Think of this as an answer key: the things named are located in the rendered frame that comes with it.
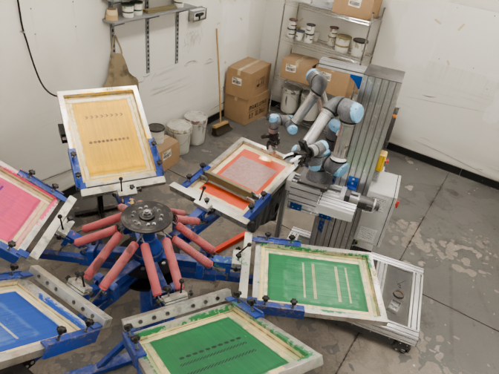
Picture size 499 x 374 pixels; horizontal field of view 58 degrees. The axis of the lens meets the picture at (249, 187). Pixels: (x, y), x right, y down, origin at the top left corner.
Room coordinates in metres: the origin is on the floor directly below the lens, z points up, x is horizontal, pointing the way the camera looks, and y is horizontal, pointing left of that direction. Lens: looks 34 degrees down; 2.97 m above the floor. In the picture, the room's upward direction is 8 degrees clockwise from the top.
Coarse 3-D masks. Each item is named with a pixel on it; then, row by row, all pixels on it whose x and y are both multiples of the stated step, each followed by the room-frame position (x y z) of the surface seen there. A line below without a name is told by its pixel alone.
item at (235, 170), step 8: (240, 152) 3.23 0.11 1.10; (248, 152) 3.23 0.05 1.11; (232, 160) 3.11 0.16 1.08; (240, 160) 3.12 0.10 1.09; (248, 160) 3.13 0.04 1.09; (256, 160) 3.13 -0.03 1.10; (224, 168) 3.00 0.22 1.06; (232, 168) 3.01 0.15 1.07; (240, 168) 3.02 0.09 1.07; (248, 168) 3.02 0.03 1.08; (224, 176) 2.91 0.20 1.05; (232, 176) 2.92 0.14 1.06; (240, 176) 2.93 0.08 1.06; (208, 184) 2.81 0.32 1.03; (208, 192) 2.72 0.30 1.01; (216, 192) 2.72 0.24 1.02; (224, 192) 2.73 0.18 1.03
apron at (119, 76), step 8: (112, 40) 4.31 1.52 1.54; (112, 48) 4.30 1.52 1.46; (120, 48) 4.39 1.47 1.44; (112, 56) 4.29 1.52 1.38; (120, 56) 4.39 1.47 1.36; (112, 64) 4.28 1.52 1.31; (120, 64) 4.37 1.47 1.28; (112, 72) 4.27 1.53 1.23; (120, 72) 4.36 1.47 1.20; (128, 72) 4.47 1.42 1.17; (112, 80) 4.26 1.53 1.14; (120, 80) 4.36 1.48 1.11; (128, 80) 4.47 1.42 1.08; (136, 80) 4.55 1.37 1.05
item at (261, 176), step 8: (264, 160) 3.14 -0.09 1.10; (256, 168) 3.03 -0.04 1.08; (264, 168) 3.04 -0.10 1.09; (272, 168) 3.04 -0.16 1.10; (280, 168) 3.05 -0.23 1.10; (248, 176) 2.93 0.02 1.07; (256, 176) 2.94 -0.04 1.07; (264, 176) 2.95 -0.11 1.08; (272, 176) 2.95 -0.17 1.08; (240, 184) 2.83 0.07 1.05; (248, 184) 2.84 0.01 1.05; (256, 184) 2.84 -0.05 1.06; (264, 184) 2.85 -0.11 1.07; (256, 192) 2.75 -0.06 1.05; (224, 200) 2.64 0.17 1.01; (232, 200) 2.65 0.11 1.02; (240, 200) 2.65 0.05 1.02; (240, 208) 2.58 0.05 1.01
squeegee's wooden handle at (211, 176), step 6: (210, 174) 2.79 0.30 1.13; (216, 174) 2.79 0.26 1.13; (216, 180) 2.77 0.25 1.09; (222, 180) 2.74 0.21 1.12; (228, 180) 2.73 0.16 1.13; (228, 186) 2.72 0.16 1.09; (234, 186) 2.69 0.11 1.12; (240, 186) 2.68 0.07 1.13; (240, 192) 2.67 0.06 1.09; (246, 192) 2.64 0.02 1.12
